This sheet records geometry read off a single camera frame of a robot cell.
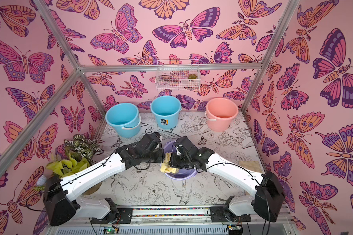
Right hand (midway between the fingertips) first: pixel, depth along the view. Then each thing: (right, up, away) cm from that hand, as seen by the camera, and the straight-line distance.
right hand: (168, 161), depth 75 cm
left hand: (-1, +3, +2) cm, 4 cm away
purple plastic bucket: (+8, -11, +14) cm, 19 cm away
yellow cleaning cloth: (-1, -1, -6) cm, 6 cm away
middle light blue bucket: (-4, +31, +37) cm, 49 cm away
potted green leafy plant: (-43, +5, -4) cm, 43 cm away
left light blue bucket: (-32, +24, +27) cm, 49 cm away
